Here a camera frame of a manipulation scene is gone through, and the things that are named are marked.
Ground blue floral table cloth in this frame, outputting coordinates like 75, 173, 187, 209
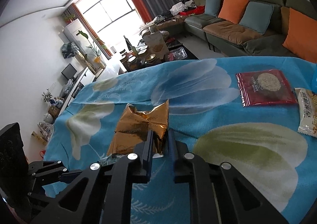
44, 56, 316, 223

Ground white black tv cabinet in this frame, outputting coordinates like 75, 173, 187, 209
42, 67, 95, 123

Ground red cookie packet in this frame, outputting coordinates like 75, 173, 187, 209
235, 69, 297, 107

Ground small black monitor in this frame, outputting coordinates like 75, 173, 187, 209
61, 63, 77, 80

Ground white biscuit packet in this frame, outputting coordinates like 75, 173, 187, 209
294, 88, 317, 138

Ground tall green potted plant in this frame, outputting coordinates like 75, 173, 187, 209
77, 30, 106, 70

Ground blue lidded cup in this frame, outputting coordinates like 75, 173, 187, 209
311, 65, 317, 88

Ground cluttered coffee table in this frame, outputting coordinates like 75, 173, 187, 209
120, 32, 198, 72

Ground white standing air conditioner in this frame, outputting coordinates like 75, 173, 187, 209
63, 19, 89, 52

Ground orange cushion near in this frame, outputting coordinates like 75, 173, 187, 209
283, 8, 317, 64

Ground orange cushion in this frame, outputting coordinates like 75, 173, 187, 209
218, 0, 249, 24
283, 8, 317, 64

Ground green sectional sofa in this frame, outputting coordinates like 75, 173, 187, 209
142, 0, 316, 63

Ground blue cushion near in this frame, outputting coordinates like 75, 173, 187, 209
239, 2, 274, 35

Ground blue cushion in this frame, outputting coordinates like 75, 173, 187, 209
239, 2, 274, 35
204, 0, 221, 17

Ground orange cushion far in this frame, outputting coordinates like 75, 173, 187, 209
218, 0, 249, 24

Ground blue cushion far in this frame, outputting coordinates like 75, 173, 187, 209
204, 0, 221, 17

